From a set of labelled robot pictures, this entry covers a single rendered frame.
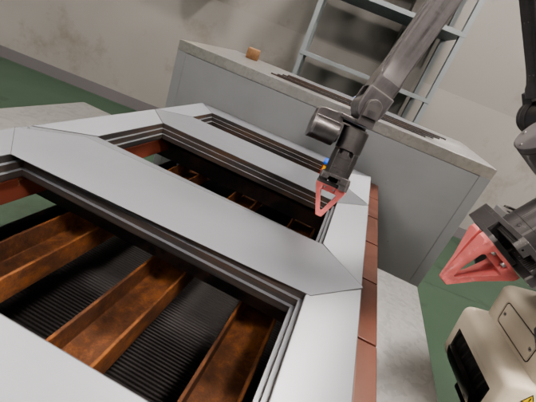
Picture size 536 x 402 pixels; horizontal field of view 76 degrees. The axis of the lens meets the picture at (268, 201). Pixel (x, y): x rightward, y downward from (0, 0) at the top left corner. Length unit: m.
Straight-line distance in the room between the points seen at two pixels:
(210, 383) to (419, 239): 1.08
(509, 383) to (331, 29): 3.22
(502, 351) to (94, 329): 0.77
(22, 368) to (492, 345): 0.80
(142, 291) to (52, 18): 4.05
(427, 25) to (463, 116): 3.10
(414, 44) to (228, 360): 0.68
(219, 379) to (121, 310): 0.21
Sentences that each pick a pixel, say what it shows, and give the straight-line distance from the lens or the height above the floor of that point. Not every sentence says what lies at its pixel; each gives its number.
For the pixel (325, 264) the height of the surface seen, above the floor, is 0.86.
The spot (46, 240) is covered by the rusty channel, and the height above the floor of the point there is 0.68.
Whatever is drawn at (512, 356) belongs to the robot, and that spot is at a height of 0.80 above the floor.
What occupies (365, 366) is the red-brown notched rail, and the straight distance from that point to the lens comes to 0.57.
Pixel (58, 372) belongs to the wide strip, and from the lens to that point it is 0.40.
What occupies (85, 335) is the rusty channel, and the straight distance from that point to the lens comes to 0.65.
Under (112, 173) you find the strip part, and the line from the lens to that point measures 0.73.
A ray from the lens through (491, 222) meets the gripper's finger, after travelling 0.49.
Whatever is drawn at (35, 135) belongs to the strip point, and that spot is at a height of 0.86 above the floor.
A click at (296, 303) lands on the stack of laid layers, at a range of 0.57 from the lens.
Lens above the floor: 1.18
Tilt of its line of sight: 24 degrees down
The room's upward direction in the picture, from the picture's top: 22 degrees clockwise
